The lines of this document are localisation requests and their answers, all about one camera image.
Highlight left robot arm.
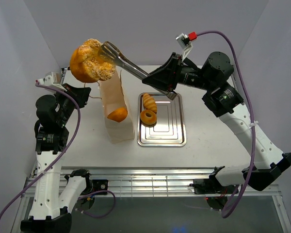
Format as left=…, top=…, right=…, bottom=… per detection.
left=20, top=84, right=93, bottom=233

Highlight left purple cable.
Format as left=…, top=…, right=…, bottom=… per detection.
left=0, top=81, right=116, bottom=233

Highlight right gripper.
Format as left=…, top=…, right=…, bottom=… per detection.
left=141, top=52, right=213, bottom=92

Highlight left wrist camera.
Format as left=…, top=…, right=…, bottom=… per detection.
left=36, top=72, right=66, bottom=91

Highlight fake ring donut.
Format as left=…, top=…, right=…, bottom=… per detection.
left=140, top=110, right=157, bottom=125

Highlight metal tray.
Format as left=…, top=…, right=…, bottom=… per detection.
left=137, top=92, right=186, bottom=147

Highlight purple cable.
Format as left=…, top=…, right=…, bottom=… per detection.
left=184, top=30, right=257, bottom=218
left=0, top=81, right=116, bottom=233

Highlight long fake baguette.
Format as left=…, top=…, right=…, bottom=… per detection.
left=107, top=107, right=128, bottom=123

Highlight fake sesame round bread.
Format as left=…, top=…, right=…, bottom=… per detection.
left=69, top=38, right=116, bottom=83

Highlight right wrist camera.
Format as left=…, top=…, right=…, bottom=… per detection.
left=176, top=32, right=197, bottom=61

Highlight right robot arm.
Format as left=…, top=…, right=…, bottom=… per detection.
left=142, top=51, right=291, bottom=193

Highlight metal tongs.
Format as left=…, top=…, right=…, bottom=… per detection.
left=97, top=41, right=178, bottom=100

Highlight brown paper bag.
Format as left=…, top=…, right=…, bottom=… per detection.
left=89, top=72, right=135, bottom=144

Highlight aluminium frame rail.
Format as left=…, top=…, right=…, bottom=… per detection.
left=21, top=167, right=282, bottom=198

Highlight small fake croissant roll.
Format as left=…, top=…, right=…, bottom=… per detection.
left=143, top=93, right=157, bottom=113

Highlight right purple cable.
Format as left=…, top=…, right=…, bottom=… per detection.
left=184, top=30, right=257, bottom=218

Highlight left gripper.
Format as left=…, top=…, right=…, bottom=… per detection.
left=54, top=83, right=91, bottom=126

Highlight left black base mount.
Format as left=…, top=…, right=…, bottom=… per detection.
left=91, top=179, right=109, bottom=195

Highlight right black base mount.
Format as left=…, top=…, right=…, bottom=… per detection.
left=189, top=179, right=237, bottom=196

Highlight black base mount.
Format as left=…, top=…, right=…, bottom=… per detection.
left=91, top=179, right=109, bottom=195
left=189, top=179, right=237, bottom=196

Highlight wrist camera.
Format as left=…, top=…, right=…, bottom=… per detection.
left=176, top=32, right=197, bottom=61
left=36, top=72, right=66, bottom=91

